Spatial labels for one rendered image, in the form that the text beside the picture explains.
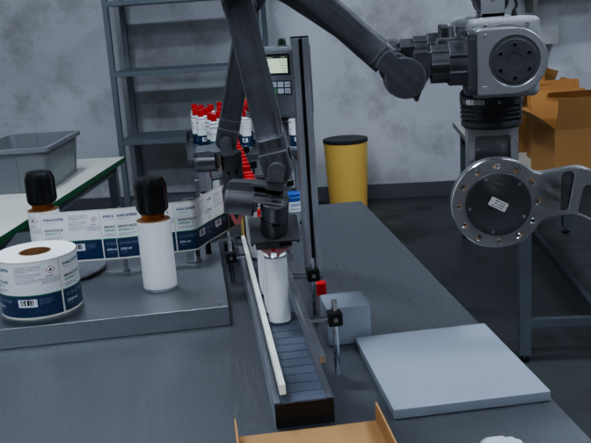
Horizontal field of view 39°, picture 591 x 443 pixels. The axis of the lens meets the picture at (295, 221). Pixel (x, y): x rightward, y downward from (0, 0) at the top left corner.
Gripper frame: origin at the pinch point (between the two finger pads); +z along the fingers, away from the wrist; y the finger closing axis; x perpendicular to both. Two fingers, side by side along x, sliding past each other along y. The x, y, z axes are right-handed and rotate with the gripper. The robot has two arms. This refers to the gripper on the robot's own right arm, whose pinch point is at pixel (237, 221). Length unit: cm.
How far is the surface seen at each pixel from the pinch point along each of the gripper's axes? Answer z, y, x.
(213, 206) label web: -0.7, -20.2, -6.2
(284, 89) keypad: -35.0, 0.0, 15.9
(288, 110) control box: -29.3, 0.3, 16.6
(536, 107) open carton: -7, -138, 142
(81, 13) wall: -73, -491, -99
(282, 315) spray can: 11.8, 47.5, 7.0
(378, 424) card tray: 19, 90, 20
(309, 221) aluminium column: 1.9, 1.2, 19.8
